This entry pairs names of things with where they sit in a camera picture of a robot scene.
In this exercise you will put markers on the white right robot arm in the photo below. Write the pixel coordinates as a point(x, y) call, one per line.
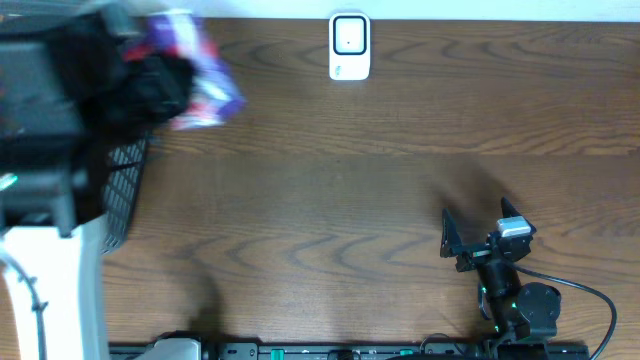
point(521, 312)

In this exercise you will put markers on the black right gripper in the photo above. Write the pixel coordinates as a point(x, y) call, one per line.
point(452, 244)

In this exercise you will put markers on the red purple pad package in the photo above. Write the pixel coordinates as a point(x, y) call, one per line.
point(215, 97)

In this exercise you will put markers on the dark grey plastic basket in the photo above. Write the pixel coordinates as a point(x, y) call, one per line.
point(121, 190)

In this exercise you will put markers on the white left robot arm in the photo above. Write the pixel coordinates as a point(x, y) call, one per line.
point(54, 281)

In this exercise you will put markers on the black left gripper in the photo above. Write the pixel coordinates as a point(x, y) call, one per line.
point(163, 84)

